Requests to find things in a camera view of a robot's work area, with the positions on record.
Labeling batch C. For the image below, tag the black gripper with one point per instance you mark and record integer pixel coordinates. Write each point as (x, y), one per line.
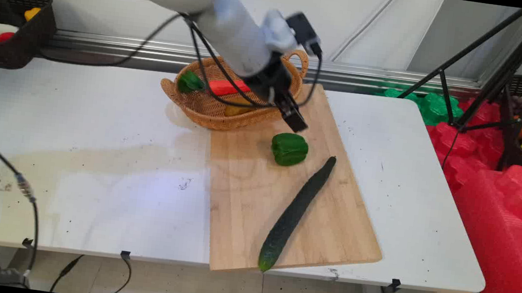
(272, 78)

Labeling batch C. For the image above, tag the yellow bell pepper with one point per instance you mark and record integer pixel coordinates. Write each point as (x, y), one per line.
(238, 108)

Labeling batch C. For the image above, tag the green bell pepper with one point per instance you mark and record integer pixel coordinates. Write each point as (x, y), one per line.
(289, 149)

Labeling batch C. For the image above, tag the orange carrot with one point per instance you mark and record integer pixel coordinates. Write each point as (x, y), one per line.
(228, 87)

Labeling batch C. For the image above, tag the wooden cutting board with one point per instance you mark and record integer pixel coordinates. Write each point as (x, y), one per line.
(255, 200)

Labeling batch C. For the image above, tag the long dark green cucumber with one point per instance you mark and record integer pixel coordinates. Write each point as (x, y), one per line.
(295, 212)

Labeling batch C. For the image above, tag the small green pepper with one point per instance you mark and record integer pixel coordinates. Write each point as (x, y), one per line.
(190, 82)

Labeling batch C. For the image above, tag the green foam mat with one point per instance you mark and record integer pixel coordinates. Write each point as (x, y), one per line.
(434, 110)

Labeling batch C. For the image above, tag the black tripod stand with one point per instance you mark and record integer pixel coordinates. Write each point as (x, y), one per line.
(511, 62)

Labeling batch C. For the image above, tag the red foam mat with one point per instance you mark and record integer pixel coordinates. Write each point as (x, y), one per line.
(497, 227)

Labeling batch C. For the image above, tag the black plastic mesh basket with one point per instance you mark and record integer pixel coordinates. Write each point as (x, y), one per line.
(21, 48)

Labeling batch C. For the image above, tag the small yellow toy vegetable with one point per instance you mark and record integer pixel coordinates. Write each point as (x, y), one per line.
(32, 14)

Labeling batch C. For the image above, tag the red toy vegetable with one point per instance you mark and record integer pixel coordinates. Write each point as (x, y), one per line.
(4, 37)

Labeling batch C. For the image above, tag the white toy radish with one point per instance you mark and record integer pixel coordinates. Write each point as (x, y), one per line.
(0, 30)

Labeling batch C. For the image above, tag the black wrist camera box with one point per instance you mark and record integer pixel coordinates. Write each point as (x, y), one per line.
(304, 31)

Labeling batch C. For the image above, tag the silver metal window rail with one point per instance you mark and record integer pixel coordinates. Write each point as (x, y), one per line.
(372, 75)

